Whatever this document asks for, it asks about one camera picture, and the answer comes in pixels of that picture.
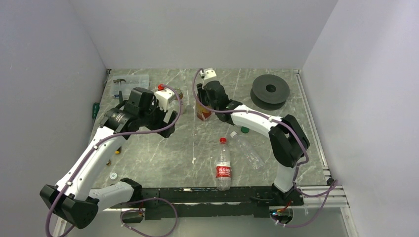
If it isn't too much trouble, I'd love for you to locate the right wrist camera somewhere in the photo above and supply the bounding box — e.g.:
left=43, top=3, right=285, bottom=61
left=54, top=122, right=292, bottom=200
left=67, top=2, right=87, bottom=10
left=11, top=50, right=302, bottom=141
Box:
left=199, top=68, right=218, bottom=87

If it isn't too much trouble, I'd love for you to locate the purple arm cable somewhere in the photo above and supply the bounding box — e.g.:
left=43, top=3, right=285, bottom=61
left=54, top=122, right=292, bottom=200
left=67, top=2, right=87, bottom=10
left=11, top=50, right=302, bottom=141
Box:
left=45, top=84, right=183, bottom=237
left=192, top=68, right=339, bottom=198

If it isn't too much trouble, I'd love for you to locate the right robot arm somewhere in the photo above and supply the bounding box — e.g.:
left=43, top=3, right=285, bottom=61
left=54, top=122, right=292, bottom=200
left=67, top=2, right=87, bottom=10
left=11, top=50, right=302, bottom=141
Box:
left=194, top=80, right=310, bottom=205

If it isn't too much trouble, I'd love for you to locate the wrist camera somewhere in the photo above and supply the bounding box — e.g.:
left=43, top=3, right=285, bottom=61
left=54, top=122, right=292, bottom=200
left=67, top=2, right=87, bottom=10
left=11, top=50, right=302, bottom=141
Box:
left=199, top=68, right=218, bottom=87
left=154, top=84, right=176, bottom=112

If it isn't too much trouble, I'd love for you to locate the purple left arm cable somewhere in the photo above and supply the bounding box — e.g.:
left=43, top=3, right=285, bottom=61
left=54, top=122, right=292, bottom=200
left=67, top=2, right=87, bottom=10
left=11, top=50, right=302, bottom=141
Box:
left=45, top=84, right=183, bottom=237

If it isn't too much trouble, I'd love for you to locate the clear bottle white cap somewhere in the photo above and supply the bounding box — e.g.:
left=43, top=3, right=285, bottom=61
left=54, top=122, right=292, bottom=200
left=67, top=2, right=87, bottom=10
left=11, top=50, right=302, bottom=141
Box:
left=230, top=131, right=264, bottom=169

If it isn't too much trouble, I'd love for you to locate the green bottle cap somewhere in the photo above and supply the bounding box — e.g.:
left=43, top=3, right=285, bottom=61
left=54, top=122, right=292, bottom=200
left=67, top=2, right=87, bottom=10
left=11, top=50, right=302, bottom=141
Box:
left=241, top=126, right=250, bottom=134

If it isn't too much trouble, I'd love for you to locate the claw hammer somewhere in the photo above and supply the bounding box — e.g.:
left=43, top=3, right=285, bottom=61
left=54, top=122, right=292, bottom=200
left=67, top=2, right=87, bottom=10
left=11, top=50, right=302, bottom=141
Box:
left=113, top=79, right=126, bottom=103

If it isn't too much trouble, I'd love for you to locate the black spool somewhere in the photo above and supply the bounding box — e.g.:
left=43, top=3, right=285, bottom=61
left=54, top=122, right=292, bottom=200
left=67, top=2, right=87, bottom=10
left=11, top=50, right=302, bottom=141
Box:
left=250, top=74, right=291, bottom=111

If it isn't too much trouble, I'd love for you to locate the white tea bottle cap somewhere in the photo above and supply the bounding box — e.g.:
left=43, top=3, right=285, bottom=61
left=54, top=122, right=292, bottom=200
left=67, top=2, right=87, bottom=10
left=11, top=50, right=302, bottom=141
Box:
left=109, top=172, right=118, bottom=180

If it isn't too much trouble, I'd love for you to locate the gold red tea bottle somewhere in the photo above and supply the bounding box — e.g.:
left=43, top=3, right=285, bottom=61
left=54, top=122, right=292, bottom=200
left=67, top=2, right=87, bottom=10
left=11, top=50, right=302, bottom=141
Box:
left=196, top=101, right=212, bottom=121

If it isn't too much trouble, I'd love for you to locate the clear plastic organizer box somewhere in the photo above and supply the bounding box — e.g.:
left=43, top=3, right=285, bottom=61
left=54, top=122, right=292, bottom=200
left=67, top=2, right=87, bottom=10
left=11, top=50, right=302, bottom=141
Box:
left=109, top=74, right=150, bottom=99

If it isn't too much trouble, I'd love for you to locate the ribbed coffee latte bottle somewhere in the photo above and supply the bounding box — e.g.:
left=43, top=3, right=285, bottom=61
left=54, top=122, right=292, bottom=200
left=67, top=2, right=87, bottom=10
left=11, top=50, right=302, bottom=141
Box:
left=173, top=88, right=185, bottom=114

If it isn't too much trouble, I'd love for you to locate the clear bottle red label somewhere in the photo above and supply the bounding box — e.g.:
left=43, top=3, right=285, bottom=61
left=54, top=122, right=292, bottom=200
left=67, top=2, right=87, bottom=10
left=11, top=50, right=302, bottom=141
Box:
left=215, top=137, right=232, bottom=191

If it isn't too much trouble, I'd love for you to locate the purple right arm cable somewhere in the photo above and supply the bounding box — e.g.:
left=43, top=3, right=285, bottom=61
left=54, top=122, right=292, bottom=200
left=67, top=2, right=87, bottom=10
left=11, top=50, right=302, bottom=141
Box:
left=192, top=68, right=339, bottom=198

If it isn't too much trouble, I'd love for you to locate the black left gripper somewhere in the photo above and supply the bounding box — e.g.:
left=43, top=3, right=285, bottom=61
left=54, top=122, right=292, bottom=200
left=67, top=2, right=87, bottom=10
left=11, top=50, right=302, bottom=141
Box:
left=139, top=99, right=178, bottom=138

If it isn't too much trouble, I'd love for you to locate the green handle screwdriver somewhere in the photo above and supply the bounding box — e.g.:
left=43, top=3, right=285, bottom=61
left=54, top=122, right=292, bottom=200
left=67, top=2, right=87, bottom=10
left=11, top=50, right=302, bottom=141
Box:
left=92, top=102, right=100, bottom=123

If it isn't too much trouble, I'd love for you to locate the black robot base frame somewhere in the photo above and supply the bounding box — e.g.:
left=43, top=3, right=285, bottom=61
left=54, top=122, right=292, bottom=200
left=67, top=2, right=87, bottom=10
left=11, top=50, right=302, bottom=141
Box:
left=116, top=186, right=304, bottom=220

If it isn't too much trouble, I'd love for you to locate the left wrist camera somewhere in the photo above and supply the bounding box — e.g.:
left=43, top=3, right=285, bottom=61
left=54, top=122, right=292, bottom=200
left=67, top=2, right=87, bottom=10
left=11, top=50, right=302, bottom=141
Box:
left=154, top=84, right=176, bottom=112

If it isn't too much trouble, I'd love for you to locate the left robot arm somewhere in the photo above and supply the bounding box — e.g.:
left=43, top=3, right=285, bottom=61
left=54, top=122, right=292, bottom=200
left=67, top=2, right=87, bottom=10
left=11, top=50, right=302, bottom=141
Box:
left=40, top=85, right=180, bottom=236

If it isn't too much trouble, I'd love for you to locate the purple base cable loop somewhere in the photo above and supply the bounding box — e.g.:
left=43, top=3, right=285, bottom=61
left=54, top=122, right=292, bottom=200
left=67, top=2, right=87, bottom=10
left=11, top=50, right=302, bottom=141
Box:
left=120, top=197, right=179, bottom=237

